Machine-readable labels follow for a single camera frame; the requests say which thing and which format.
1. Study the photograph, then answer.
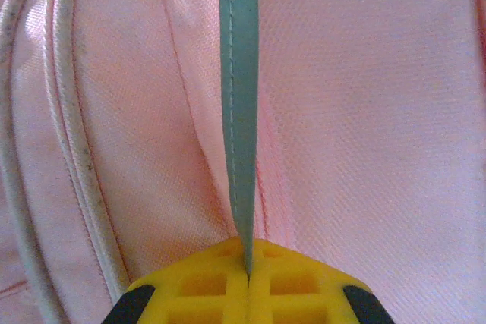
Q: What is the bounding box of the pink student backpack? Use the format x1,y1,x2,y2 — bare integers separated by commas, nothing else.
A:
0,0,486,324

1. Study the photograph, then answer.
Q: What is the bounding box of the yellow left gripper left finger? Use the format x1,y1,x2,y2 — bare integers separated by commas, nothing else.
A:
101,237,250,324

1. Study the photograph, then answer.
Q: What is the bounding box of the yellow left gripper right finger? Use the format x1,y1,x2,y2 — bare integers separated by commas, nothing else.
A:
248,238,396,324

